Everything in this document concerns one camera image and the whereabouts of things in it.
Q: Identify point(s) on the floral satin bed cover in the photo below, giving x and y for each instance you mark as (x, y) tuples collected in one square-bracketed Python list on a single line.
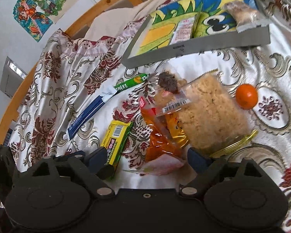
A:
[(267, 68)]

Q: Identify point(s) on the dark dried snack packet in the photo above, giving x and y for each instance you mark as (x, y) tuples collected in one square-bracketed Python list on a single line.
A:
[(168, 82)]

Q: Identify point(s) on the green candy tube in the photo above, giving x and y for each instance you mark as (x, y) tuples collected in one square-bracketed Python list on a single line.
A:
[(139, 79)]

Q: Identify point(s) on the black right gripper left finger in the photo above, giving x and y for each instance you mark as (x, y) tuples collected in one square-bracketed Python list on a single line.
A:
[(57, 191)]

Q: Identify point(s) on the blue white packet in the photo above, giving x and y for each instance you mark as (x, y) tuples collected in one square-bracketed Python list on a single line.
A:
[(106, 94)]

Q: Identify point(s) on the pink white snack packet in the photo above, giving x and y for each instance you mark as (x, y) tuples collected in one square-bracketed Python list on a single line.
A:
[(162, 165)]

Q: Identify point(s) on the small orange tangerine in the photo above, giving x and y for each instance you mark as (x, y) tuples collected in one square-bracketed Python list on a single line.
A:
[(246, 96)]

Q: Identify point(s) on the grey tray with drawing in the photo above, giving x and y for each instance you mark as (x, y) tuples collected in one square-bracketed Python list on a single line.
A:
[(216, 29)]

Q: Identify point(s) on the grey door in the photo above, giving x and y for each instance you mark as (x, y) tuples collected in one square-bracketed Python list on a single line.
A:
[(12, 77)]

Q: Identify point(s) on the orange snack pouch red label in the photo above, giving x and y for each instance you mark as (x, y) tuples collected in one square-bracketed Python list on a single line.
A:
[(167, 136)]

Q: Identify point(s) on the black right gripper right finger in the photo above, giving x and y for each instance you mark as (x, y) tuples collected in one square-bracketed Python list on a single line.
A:
[(235, 194)]

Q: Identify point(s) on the orange haired girl drawing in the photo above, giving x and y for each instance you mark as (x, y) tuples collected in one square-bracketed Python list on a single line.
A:
[(35, 23)]

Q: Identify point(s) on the clear brown bread packet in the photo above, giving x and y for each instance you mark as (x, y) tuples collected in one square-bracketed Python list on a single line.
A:
[(246, 17)]

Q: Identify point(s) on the cream blanket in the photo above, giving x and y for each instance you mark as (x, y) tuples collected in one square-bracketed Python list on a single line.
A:
[(108, 18)]

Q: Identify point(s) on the white green snack packet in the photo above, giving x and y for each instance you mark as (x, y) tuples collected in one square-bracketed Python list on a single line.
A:
[(185, 29)]

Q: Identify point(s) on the yellow biscuit pack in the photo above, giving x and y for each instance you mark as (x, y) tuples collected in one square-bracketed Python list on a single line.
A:
[(114, 142)]

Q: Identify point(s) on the wooden bed frame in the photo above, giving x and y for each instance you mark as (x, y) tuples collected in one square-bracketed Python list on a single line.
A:
[(69, 72)]

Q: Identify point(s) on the rice crisp cake pack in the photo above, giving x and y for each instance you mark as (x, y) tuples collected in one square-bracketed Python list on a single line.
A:
[(213, 122)]

